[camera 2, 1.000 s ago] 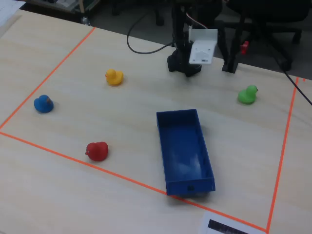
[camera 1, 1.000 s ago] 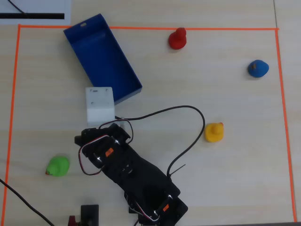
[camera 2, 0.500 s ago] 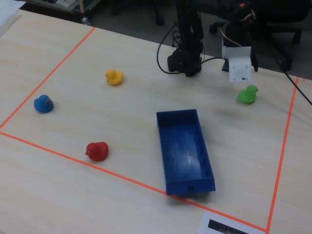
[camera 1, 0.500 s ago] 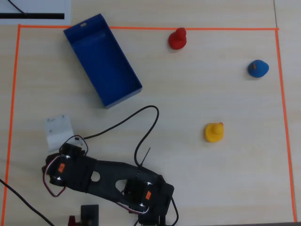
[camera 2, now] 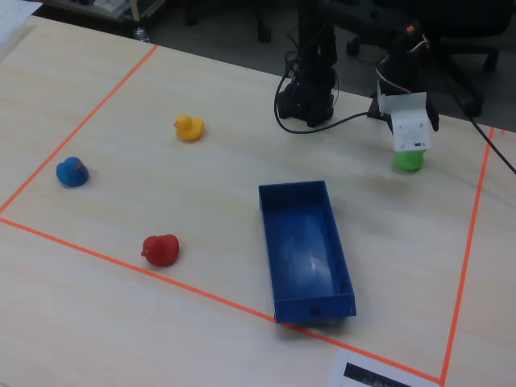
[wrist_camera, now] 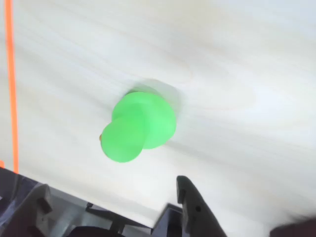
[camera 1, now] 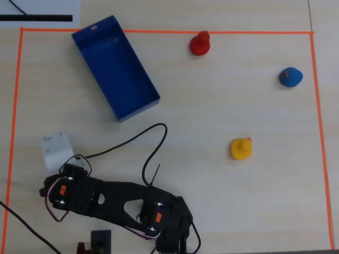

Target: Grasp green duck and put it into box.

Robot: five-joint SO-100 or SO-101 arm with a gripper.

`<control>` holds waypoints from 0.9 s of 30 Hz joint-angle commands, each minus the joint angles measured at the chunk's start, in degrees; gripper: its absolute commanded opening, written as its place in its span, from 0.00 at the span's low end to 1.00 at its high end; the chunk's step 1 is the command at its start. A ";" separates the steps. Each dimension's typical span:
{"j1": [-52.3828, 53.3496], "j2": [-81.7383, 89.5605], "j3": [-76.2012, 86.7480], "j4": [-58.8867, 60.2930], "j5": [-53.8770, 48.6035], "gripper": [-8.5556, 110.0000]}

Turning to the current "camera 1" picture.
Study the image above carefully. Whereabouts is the black camera stand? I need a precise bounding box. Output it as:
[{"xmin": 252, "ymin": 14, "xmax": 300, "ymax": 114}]
[{"xmin": 90, "ymin": 229, "xmax": 112, "ymax": 254}]

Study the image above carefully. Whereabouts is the white paper with black bar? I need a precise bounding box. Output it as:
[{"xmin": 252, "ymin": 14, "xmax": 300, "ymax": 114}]
[{"xmin": 0, "ymin": 0, "xmax": 81, "ymax": 29}]

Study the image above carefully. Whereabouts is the red rubber duck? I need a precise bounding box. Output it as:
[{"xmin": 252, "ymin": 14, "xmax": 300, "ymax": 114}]
[{"xmin": 189, "ymin": 30, "xmax": 211, "ymax": 57}]

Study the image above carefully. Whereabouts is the yellow rubber duck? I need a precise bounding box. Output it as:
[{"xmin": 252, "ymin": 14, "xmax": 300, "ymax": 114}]
[{"xmin": 230, "ymin": 137, "xmax": 253, "ymax": 161}]

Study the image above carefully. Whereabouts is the orange tape line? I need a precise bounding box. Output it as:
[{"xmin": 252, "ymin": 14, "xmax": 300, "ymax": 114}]
[
  {"xmin": 3, "ymin": 28, "xmax": 24, "ymax": 248},
  {"xmin": 20, "ymin": 28, "xmax": 315, "ymax": 35},
  {"xmin": 309, "ymin": 32, "xmax": 335, "ymax": 250}
]

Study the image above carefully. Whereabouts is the blue rubber duck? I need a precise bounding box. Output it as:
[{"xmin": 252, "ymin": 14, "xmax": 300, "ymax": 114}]
[{"xmin": 279, "ymin": 67, "xmax": 304, "ymax": 88}]

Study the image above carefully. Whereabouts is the black cable over paper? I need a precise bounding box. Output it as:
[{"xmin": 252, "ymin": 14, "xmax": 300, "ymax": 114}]
[{"xmin": 7, "ymin": 0, "xmax": 30, "ymax": 17}]

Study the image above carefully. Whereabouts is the thin black camera cable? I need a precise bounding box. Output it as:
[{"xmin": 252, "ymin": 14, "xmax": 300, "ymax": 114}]
[{"xmin": 75, "ymin": 123, "xmax": 168, "ymax": 187}]

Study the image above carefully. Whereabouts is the blue plastic box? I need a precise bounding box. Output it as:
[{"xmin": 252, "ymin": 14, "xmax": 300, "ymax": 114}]
[{"xmin": 70, "ymin": 15, "xmax": 161, "ymax": 123}]

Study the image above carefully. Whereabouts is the black zip tie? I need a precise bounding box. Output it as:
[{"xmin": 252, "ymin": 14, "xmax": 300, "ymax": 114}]
[{"xmin": 147, "ymin": 163, "xmax": 161, "ymax": 189}]

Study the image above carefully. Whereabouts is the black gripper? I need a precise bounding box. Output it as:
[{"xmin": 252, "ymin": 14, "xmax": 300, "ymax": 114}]
[{"xmin": 39, "ymin": 162, "xmax": 92, "ymax": 223}]

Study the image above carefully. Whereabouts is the thick black cable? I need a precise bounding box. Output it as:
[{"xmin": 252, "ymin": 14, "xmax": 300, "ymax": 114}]
[{"xmin": 0, "ymin": 200, "xmax": 62, "ymax": 254}]

